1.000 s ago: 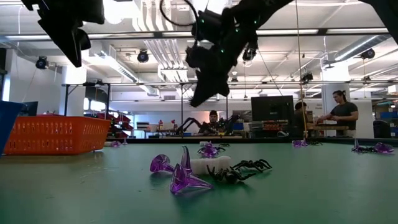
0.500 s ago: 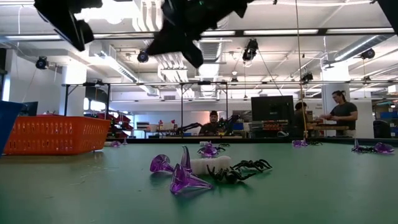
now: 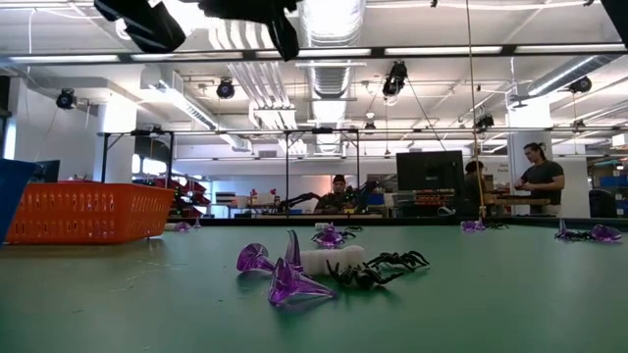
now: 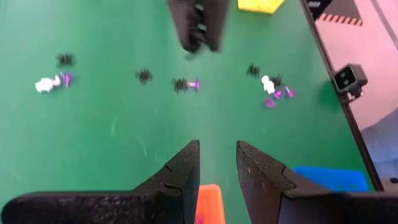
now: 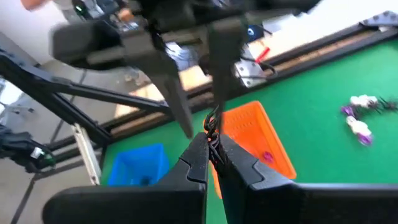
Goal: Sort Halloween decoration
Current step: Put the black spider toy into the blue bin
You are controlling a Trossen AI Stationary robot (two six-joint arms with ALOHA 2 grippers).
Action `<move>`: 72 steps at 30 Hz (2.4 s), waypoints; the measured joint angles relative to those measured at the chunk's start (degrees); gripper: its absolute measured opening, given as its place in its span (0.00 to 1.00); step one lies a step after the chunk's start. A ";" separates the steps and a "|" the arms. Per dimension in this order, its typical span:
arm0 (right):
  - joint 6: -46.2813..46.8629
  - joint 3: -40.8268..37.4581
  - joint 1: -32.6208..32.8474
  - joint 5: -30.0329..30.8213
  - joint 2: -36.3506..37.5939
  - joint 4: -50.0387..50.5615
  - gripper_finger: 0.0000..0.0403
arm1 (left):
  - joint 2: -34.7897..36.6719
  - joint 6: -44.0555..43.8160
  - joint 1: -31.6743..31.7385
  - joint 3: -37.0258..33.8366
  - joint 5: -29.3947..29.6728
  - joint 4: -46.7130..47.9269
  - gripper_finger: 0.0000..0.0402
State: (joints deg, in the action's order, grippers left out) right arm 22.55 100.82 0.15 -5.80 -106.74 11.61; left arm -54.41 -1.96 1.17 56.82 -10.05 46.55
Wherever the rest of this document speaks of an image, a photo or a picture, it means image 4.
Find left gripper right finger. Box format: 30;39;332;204
236;141;296;224

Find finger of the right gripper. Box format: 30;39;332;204
168;0;203;53
203;0;230;50

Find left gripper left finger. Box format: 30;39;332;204
132;139;201;224

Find orange plastic basket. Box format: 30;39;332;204
195;184;227;224

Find yellow plastic basket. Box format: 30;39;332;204
238;0;286;15

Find blue plastic basket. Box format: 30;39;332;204
292;166;370;193

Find white plastic vampire teeth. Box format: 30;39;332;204
34;74;62;94
261;75;276;95

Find green table mat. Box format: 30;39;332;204
0;0;376;224

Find black aluminium table frame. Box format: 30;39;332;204
298;0;385;192

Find grey table-level camera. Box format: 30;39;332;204
332;63;369;102

